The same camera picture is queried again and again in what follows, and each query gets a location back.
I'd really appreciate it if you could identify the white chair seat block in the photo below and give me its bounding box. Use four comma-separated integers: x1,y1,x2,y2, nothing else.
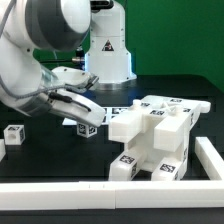
125,133,189,177

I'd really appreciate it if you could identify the white fence piece left edge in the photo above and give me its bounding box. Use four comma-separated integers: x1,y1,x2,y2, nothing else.
0,139,6,162

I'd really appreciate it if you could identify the white right fence bar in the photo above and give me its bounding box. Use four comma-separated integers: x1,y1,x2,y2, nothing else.
195,137,224,181

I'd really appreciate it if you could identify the small white cube block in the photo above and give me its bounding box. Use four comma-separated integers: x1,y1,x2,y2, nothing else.
4,125,25,145

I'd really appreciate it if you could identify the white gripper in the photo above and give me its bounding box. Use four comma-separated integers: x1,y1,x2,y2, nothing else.
48,66,105,127

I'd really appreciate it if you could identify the white chair back frame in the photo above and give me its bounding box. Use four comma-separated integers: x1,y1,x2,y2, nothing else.
108,95,211,152

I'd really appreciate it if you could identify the white front fence bar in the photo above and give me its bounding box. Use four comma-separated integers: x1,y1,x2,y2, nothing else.
0,181,224,211

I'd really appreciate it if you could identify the flat white tagged plate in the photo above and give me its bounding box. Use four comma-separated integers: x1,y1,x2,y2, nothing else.
62,107,127,126

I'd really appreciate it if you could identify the white fence bar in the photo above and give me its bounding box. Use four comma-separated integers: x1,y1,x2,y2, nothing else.
0,181,224,211
195,137,224,181

